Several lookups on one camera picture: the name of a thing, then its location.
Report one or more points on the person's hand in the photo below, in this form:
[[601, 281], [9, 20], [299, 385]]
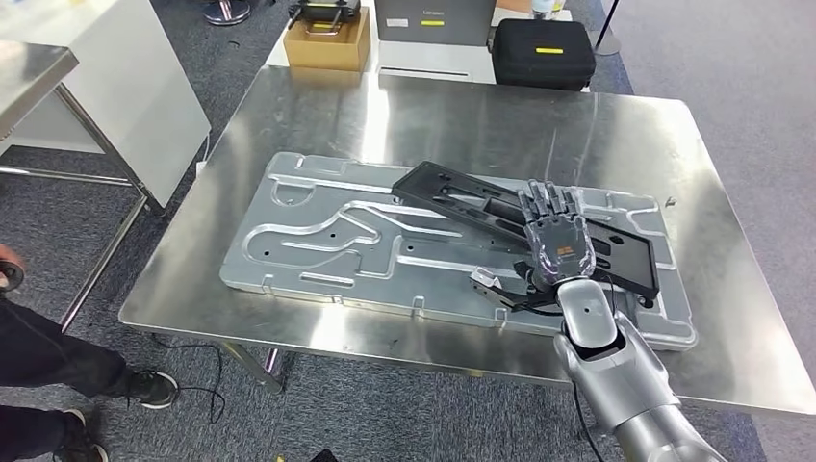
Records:
[[7, 255]]

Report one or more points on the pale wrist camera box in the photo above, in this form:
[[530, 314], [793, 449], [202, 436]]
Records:
[[486, 278]]

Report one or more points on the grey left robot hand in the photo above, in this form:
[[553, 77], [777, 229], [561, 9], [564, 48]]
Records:
[[561, 248]]

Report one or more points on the small bottle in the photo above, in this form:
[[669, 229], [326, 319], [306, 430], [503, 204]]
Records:
[[545, 7]]

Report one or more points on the stainless steel workbench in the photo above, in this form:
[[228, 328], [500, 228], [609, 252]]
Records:
[[446, 108]]

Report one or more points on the black plastic panel part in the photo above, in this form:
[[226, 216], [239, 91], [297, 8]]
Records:
[[631, 255]]

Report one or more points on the person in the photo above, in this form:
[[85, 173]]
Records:
[[51, 363]]

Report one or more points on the grey metal fixture plate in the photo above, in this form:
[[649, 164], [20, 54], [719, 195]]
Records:
[[331, 268]]

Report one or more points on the grey equipment box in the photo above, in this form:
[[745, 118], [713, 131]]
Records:
[[433, 22]]

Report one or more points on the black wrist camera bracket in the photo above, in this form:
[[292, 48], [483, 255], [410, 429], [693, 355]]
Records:
[[516, 300]]

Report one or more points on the small stainless steel table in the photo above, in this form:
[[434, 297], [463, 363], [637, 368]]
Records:
[[32, 70]]

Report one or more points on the black carrying case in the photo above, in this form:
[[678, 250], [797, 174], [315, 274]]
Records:
[[542, 54]]

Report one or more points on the black device with yellow label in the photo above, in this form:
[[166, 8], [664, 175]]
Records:
[[322, 9]]

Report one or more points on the black pole with round base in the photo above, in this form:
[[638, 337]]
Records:
[[609, 32]]

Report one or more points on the chrome round stand base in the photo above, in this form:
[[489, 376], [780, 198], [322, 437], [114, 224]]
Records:
[[226, 11]]

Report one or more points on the brown cardboard box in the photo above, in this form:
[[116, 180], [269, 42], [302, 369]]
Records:
[[325, 51]]

